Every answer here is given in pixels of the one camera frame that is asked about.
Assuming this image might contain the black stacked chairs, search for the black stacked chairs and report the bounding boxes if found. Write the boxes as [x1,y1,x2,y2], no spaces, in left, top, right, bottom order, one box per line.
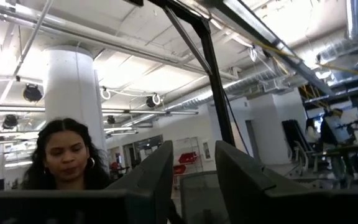
[282,119,313,156]

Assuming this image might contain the white round column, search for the white round column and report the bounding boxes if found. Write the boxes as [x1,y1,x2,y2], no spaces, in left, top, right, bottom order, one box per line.
[43,45,108,170]

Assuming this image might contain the person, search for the person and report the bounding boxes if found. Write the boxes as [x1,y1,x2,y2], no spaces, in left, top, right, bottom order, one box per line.
[319,108,343,147]
[305,118,321,147]
[21,117,112,191]

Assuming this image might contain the grey ceiling beam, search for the grey ceiling beam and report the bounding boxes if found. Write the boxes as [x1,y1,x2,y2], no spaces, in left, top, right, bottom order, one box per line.
[209,0,335,96]

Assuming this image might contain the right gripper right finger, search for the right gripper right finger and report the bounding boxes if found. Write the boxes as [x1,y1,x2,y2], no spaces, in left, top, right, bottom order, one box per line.
[215,140,276,224]

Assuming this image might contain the yellow overhead cable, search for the yellow overhead cable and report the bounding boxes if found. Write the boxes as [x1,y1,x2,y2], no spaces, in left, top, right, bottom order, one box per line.
[253,40,358,79]

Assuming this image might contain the silver spiral air duct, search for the silver spiral air duct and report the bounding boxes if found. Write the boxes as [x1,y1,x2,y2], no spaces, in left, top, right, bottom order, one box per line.
[315,0,358,65]

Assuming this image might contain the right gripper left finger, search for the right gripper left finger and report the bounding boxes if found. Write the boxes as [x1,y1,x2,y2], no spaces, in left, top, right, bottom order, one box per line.
[106,140,174,224]

